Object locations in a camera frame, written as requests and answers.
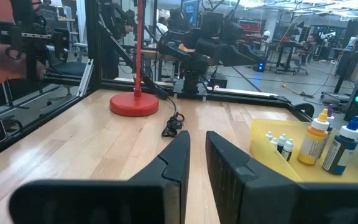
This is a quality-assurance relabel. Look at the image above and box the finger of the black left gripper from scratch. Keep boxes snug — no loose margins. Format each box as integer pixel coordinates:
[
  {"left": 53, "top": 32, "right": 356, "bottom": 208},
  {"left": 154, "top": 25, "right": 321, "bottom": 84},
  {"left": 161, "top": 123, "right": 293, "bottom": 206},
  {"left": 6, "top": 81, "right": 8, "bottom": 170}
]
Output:
[
  {"left": 240, "top": 44, "right": 267, "bottom": 65},
  {"left": 221, "top": 45, "right": 257, "bottom": 67}
]

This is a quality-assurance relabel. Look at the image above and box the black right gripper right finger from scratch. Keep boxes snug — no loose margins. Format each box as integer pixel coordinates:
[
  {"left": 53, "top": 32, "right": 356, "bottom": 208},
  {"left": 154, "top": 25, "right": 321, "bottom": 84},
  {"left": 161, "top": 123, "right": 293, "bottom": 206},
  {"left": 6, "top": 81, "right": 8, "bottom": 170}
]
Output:
[{"left": 206, "top": 130, "right": 358, "bottom": 224}]

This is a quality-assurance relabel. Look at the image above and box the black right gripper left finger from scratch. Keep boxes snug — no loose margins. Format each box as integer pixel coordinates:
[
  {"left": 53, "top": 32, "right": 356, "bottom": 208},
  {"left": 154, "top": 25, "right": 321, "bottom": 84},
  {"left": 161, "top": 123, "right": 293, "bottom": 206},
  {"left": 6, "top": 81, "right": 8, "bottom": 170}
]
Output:
[{"left": 9, "top": 130, "right": 191, "bottom": 224}]

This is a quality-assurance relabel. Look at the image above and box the small blue food coloring bottle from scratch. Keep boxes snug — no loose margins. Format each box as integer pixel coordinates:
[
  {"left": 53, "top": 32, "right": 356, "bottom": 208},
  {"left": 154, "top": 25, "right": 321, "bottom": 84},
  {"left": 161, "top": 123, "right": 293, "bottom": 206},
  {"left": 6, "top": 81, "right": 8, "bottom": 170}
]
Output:
[{"left": 277, "top": 133, "right": 287, "bottom": 154}]

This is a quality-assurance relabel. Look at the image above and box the large yellow food coloring bottle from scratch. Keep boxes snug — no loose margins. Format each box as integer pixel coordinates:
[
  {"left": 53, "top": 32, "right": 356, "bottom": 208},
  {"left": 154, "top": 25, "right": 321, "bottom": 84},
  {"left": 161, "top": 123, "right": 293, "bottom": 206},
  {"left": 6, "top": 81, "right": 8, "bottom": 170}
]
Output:
[{"left": 296, "top": 108, "right": 331, "bottom": 166}]

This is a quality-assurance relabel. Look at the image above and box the large blue food coloring bottle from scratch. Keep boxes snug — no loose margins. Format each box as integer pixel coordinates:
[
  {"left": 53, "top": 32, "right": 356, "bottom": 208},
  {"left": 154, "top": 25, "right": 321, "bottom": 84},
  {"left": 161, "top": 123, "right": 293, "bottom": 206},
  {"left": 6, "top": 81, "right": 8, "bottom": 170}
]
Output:
[{"left": 321, "top": 115, "right": 358, "bottom": 175}]

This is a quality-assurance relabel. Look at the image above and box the large purple food coloring bottle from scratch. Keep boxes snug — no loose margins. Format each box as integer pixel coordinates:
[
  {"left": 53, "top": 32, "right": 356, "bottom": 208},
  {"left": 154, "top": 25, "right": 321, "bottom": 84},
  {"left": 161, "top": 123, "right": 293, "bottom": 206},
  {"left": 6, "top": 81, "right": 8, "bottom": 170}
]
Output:
[{"left": 318, "top": 104, "right": 335, "bottom": 158}]

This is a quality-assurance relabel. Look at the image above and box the red tool cabinet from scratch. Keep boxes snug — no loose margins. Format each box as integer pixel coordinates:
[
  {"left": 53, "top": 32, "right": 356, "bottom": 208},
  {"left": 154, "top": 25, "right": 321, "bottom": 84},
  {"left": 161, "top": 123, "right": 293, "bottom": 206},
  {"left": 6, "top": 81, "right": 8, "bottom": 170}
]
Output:
[{"left": 237, "top": 19, "right": 262, "bottom": 35}]

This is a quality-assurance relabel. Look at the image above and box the black box blue light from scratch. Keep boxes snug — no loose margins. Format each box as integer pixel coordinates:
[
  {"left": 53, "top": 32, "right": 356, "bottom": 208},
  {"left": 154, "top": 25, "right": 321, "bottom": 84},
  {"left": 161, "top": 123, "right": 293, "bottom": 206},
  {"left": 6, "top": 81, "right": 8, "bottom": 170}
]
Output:
[{"left": 209, "top": 74, "right": 229, "bottom": 90}]

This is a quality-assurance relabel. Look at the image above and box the black-legged work table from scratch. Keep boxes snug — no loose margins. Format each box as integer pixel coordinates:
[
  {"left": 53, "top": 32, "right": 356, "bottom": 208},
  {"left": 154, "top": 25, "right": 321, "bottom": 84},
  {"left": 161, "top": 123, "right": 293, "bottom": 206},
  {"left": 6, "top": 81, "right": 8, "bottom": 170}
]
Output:
[{"left": 270, "top": 39, "right": 309, "bottom": 76}]

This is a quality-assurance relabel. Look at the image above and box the blue-screen monitor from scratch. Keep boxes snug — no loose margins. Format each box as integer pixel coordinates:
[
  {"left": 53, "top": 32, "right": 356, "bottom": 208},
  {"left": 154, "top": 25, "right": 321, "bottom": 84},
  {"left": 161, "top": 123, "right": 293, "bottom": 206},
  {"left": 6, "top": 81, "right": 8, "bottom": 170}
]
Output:
[{"left": 181, "top": 0, "right": 200, "bottom": 26}]

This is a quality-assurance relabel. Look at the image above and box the yellow translucent plastic bin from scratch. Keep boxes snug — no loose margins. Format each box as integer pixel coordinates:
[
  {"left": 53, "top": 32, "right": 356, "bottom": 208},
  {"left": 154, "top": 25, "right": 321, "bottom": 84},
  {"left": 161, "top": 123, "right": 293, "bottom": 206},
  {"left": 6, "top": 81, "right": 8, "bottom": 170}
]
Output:
[{"left": 249, "top": 118, "right": 358, "bottom": 184}]

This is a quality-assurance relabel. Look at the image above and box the wooden workbench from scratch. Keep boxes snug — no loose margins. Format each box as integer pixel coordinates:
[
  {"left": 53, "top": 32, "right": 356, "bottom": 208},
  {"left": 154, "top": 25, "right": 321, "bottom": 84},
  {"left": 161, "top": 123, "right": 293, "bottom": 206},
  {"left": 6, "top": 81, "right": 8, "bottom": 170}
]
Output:
[{"left": 140, "top": 43, "right": 219, "bottom": 82}]

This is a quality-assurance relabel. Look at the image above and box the red desk lamp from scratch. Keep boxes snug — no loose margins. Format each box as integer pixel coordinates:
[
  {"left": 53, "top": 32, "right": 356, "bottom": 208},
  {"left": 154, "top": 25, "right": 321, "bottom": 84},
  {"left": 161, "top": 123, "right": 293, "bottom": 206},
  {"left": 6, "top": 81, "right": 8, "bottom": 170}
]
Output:
[{"left": 109, "top": 0, "right": 160, "bottom": 118}]

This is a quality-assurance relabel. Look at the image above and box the silver aluminium extrusion bar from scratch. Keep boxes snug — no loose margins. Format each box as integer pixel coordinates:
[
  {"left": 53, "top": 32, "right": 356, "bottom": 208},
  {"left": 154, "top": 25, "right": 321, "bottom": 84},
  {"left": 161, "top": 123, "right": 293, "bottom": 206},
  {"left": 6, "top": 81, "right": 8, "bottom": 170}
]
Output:
[{"left": 76, "top": 58, "right": 95, "bottom": 98}]

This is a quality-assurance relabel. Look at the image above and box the grey office chair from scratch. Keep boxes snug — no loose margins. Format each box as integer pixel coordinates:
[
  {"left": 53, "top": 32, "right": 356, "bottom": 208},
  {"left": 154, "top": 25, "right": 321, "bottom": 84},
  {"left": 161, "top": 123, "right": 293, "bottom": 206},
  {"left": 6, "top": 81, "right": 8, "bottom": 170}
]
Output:
[{"left": 45, "top": 40, "right": 88, "bottom": 97}]

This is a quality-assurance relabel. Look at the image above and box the yellow floor cable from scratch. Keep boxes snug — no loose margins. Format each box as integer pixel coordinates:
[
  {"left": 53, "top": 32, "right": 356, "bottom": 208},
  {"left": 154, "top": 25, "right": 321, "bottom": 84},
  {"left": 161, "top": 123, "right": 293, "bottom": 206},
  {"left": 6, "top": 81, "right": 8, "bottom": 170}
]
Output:
[{"left": 281, "top": 83, "right": 315, "bottom": 99}]

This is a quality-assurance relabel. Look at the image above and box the black coiled cable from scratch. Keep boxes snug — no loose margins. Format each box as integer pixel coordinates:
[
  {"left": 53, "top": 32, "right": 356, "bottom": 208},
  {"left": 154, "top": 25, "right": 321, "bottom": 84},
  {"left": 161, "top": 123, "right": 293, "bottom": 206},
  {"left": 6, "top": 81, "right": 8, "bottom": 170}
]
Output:
[{"left": 161, "top": 95, "right": 186, "bottom": 138}]

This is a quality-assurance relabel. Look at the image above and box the black aluminium table frame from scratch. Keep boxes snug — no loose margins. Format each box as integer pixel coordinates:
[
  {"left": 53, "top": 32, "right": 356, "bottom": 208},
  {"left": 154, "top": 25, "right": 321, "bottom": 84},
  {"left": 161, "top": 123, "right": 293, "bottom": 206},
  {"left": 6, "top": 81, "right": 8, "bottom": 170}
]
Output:
[{"left": 0, "top": 0, "right": 316, "bottom": 166}]

